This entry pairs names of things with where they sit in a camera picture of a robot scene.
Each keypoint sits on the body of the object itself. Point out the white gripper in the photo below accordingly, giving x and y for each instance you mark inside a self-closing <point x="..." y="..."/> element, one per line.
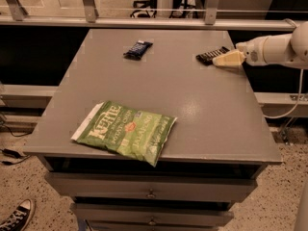
<point x="252" y="53"/>

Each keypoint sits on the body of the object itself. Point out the black rxbar chocolate bar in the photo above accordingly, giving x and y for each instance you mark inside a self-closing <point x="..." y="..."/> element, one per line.
<point x="207" y="57"/>

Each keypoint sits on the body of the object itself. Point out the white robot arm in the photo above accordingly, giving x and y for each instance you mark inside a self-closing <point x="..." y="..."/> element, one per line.
<point x="290" y="50"/>

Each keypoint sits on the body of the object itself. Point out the green jalapeno chip bag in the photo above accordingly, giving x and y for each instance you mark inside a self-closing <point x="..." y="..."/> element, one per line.
<point x="132" y="133"/>

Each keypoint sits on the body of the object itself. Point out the grey drawer cabinet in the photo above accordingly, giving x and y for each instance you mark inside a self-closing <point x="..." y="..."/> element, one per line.
<point x="218" y="145"/>

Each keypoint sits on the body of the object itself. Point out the dark blue snack bar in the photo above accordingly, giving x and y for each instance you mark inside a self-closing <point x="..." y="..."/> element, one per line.
<point x="137" y="50"/>

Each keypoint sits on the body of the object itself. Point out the black office chair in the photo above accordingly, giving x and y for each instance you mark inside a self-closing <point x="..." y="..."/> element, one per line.
<point x="144" y="9"/>

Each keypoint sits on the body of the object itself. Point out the metal railing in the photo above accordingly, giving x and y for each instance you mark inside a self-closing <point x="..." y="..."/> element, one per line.
<point x="262" y="15"/>

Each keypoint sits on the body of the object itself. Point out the black canvas sneaker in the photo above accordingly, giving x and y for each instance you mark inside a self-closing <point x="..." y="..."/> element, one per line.
<point x="20" y="217"/>

